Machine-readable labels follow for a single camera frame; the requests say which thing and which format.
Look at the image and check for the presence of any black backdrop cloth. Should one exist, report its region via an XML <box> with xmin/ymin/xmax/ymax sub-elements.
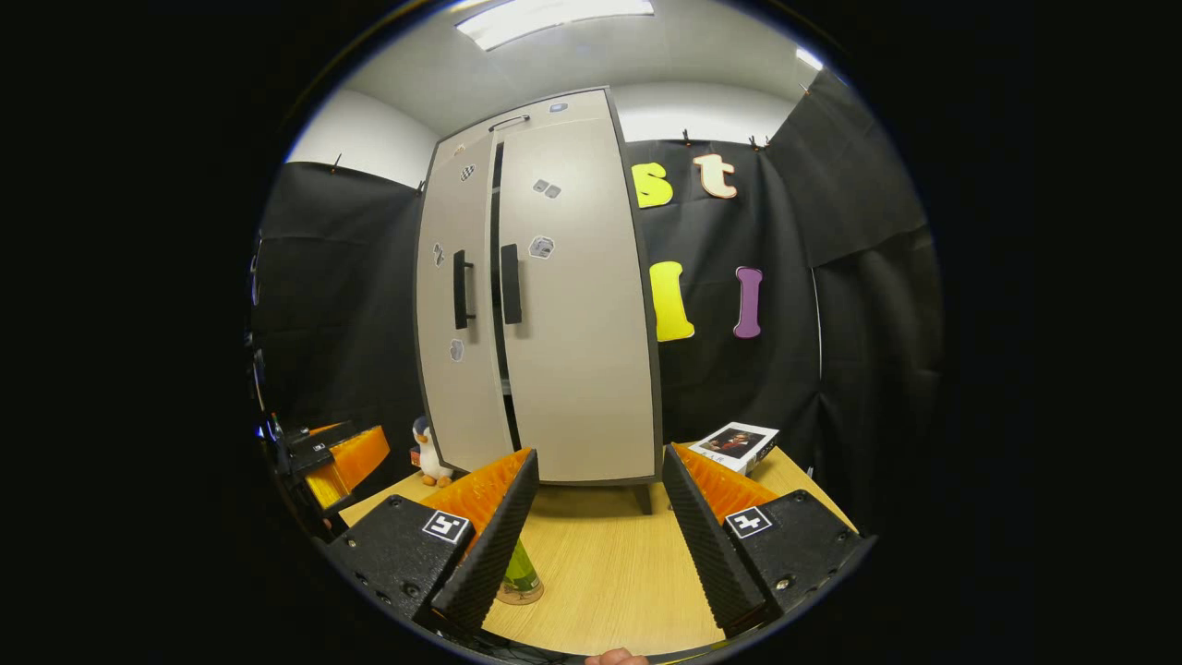
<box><xmin>251</xmin><ymin>162</ymin><xmax>428</xmax><ymax>504</ymax></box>
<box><xmin>623</xmin><ymin>139</ymin><xmax>823</xmax><ymax>477</ymax></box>
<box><xmin>766</xmin><ymin>69</ymin><xmax>945</xmax><ymax>537</ymax></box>

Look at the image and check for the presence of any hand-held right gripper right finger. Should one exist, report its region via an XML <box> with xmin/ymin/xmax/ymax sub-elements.
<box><xmin>660</xmin><ymin>441</ymin><xmax>876</xmax><ymax>640</ymax></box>

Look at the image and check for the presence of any penguin plush toy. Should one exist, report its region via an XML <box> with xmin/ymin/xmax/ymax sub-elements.
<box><xmin>411</xmin><ymin>416</ymin><xmax>455</xmax><ymax>488</ymax></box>

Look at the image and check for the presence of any green label bottle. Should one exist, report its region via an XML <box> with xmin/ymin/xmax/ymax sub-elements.
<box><xmin>499</xmin><ymin>538</ymin><xmax>543</xmax><ymax>597</ymax></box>

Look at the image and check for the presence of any grey cabinet drawer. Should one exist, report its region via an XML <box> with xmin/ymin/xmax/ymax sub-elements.
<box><xmin>434</xmin><ymin>90</ymin><xmax>615</xmax><ymax>149</ymax></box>

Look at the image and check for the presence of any grey cabinet door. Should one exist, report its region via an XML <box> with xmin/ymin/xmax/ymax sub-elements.
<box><xmin>416</xmin><ymin>129</ymin><xmax>514</xmax><ymax>474</ymax></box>
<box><xmin>497</xmin><ymin>117</ymin><xmax>658</xmax><ymax>484</ymax></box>

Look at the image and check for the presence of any grey cabinet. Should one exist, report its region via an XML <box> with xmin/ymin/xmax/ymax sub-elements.
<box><xmin>416</xmin><ymin>86</ymin><xmax>664</xmax><ymax>515</ymax></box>

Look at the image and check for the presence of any large ceiling light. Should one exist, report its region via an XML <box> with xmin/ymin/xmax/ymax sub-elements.
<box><xmin>454</xmin><ymin>0</ymin><xmax>655</xmax><ymax>52</ymax></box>

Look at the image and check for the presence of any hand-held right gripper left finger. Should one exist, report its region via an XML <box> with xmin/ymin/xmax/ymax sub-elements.
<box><xmin>319</xmin><ymin>447</ymin><xmax>541</xmax><ymax>640</ymax></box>

